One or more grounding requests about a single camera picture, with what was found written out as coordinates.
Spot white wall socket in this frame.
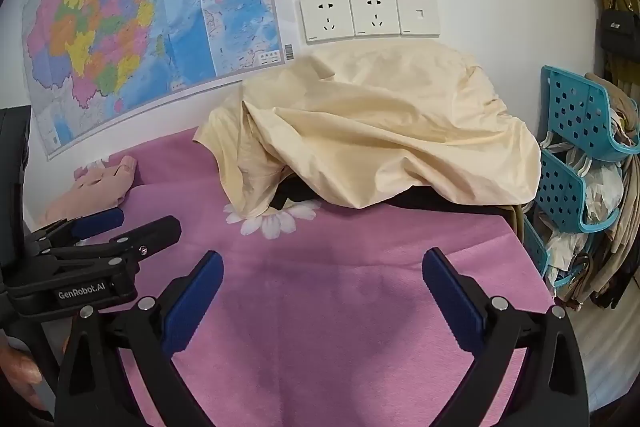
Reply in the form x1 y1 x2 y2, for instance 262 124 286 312
349 0 401 38
299 0 354 44

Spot pink flower-print bed sheet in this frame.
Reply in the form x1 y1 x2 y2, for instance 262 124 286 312
30 127 557 427

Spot colourful wall map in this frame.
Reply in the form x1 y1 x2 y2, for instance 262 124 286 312
21 0 297 160

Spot cream cloth garment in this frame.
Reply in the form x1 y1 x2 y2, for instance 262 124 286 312
194 42 542 219

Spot teal plastic basket rack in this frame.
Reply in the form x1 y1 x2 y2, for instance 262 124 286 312
522 65 640 289

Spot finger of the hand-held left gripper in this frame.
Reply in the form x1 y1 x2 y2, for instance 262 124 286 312
25 208 125 254
49 215 182 269

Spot peach pink garment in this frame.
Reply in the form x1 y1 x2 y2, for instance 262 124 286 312
42 155 139 226

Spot black garment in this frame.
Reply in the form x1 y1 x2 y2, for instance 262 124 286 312
269 179 527 215

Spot black handbag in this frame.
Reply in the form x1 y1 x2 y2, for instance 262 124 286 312
599 0 640 56

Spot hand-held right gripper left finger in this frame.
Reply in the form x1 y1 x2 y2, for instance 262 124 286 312
56 251 224 427

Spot person's left hand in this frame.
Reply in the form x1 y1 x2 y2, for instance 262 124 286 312
0 340 45 413

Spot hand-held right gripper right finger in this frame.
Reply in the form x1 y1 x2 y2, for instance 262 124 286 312
422 248 590 427

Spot white plastic bags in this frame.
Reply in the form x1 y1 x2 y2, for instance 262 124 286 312
541 131 627 290

